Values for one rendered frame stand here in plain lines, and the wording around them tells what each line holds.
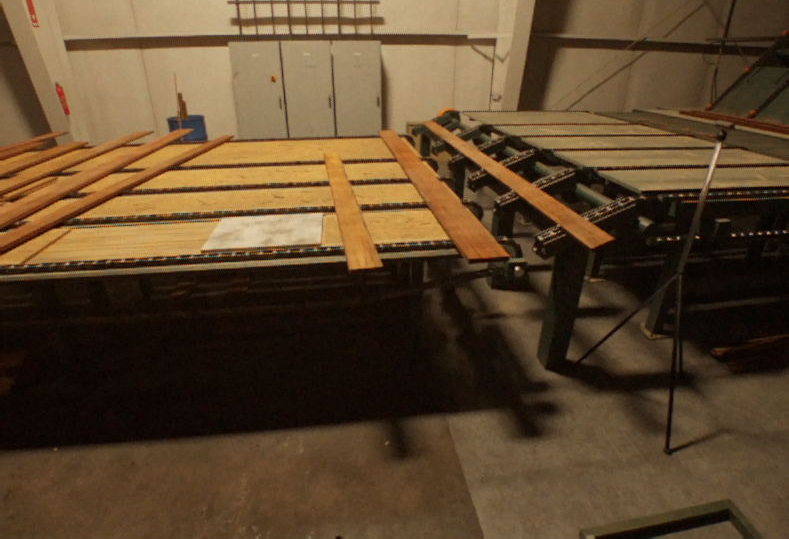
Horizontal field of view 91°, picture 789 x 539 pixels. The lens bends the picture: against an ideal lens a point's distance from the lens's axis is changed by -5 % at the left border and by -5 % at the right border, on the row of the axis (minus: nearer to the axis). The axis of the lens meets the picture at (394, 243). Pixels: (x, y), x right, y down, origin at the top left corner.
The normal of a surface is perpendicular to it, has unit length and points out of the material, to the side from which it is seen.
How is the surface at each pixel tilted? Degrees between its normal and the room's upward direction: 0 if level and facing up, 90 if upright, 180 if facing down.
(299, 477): 0
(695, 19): 92
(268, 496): 0
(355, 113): 90
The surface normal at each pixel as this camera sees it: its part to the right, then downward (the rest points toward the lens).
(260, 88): 0.14, 0.41
